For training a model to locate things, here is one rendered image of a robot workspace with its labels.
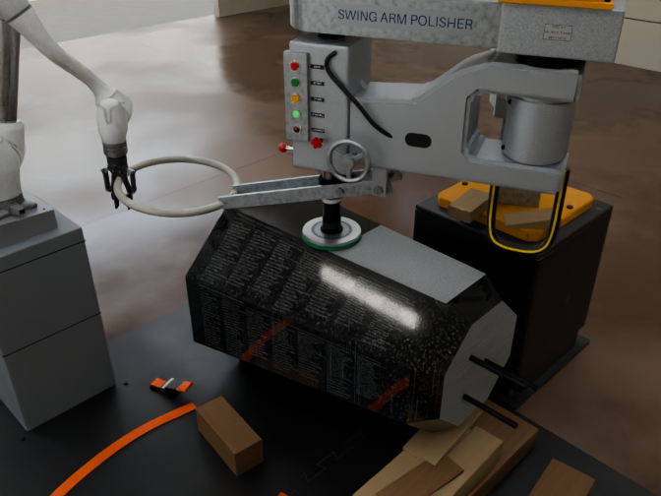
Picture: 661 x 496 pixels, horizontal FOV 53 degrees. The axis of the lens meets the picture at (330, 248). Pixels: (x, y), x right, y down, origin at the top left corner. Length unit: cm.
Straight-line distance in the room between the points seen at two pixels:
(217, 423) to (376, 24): 157
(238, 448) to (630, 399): 168
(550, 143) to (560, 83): 18
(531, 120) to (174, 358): 195
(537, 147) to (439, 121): 29
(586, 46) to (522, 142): 32
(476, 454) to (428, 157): 106
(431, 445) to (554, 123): 118
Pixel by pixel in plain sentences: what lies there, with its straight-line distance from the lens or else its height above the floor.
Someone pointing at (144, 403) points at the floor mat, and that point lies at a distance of 299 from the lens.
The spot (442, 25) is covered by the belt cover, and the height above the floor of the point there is 161.
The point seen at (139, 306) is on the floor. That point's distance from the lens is 359.
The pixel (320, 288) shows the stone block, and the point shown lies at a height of 71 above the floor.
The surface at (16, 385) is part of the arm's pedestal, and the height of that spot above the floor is 25.
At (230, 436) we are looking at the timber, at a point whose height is 14.
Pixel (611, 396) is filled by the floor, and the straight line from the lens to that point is 317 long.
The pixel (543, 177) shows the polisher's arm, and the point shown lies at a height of 120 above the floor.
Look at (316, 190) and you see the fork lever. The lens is 231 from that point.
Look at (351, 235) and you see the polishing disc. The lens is 239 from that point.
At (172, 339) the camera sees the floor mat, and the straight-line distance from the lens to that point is 330.
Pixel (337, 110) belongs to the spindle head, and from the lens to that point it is 211.
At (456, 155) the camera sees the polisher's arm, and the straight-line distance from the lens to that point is 205.
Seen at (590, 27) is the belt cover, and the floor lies 163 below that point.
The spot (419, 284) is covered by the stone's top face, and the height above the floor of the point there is 80.
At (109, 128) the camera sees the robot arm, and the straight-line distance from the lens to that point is 260.
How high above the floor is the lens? 200
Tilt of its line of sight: 30 degrees down
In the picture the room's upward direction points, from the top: straight up
